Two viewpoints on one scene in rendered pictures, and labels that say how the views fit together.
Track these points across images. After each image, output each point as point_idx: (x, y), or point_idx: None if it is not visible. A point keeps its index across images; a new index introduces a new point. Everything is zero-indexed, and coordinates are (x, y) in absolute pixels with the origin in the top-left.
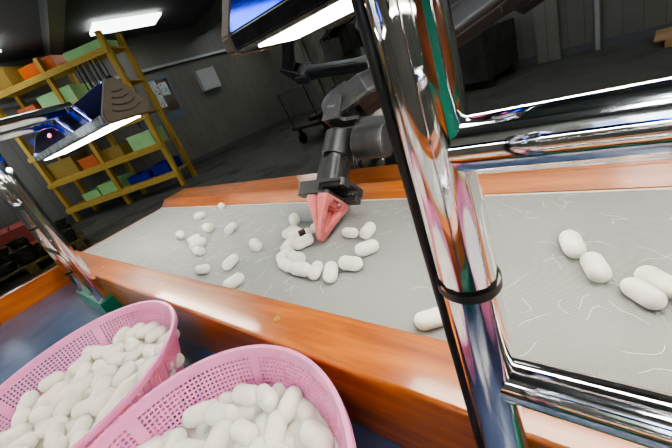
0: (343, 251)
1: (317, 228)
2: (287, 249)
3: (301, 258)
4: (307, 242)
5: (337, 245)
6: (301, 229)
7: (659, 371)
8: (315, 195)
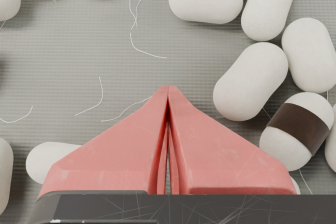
0: (63, 80)
1: (169, 95)
2: (262, 3)
3: None
4: (221, 77)
5: (105, 110)
6: (309, 134)
7: None
8: (186, 186)
